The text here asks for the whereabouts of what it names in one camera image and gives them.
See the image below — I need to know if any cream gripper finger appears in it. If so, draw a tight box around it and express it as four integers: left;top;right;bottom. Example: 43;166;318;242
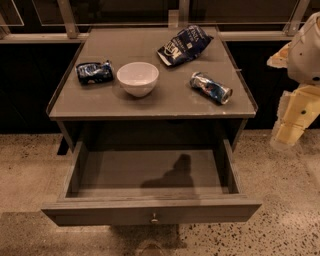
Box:
267;43;290;68
270;84;320;150

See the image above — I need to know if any crushed redbull can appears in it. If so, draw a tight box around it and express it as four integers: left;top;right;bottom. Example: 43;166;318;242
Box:
189;72;233;105

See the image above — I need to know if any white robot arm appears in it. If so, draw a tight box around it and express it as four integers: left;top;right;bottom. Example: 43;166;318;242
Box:
267;12;320;150

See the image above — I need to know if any open grey top drawer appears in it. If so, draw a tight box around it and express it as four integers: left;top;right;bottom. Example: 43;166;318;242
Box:
42;140;261;226

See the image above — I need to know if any small metal drawer knob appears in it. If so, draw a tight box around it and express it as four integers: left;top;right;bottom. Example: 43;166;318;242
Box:
150;213;159;224

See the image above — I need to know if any large blue chip bag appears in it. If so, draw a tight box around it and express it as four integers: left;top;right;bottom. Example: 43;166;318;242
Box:
157;25;214;67

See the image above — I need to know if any white ceramic bowl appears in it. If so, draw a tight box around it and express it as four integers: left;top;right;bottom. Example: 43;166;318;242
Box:
117;62;159;97

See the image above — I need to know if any small blue snack packet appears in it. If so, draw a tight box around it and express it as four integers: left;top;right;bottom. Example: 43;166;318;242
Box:
75;61;114;85

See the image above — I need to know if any metal railing frame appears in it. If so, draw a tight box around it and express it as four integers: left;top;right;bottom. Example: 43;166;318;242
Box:
0;0;320;44

